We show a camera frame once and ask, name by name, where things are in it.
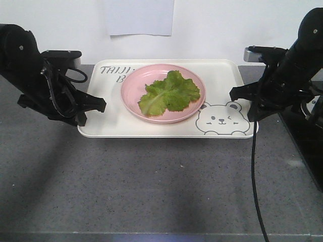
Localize black induction cooktop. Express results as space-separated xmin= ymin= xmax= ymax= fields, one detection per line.
xmin=279 ymin=80 xmax=323 ymax=194

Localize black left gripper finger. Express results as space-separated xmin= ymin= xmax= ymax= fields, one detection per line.
xmin=75 ymin=90 xmax=106 ymax=112
xmin=75 ymin=111 xmax=87 ymax=126

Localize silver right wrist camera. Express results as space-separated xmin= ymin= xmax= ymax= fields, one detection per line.
xmin=244 ymin=46 xmax=288 ymax=64

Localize cream bear serving tray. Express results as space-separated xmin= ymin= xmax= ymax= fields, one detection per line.
xmin=78 ymin=59 xmax=255 ymax=139

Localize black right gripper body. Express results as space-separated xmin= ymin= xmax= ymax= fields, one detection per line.
xmin=257 ymin=63 xmax=314 ymax=112

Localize pink round plate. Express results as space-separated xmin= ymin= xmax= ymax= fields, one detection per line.
xmin=121 ymin=64 xmax=206 ymax=124

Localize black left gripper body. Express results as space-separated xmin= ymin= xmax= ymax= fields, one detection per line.
xmin=18 ymin=61 xmax=79 ymax=126

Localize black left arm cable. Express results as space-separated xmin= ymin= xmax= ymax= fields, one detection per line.
xmin=40 ymin=67 xmax=88 ymax=118

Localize white paper on wall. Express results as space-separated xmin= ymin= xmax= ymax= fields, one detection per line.
xmin=103 ymin=0 xmax=174 ymax=36

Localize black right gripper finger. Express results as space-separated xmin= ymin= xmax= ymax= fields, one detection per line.
xmin=229 ymin=83 xmax=258 ymax=101
xmin=247 ymin=101 xmax=278 ymax=122

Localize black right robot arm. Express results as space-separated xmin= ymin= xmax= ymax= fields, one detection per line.
xmin=230 ymin=8 xmax=322 ymax=122

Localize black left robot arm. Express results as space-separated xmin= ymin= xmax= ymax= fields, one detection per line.
xmin=1 ymin=24 xmax=106 ymax=127

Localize green lettuce leaf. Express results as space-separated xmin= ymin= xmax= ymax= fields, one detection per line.
xmin=138 ymin=70 xmax=200 ymax=116

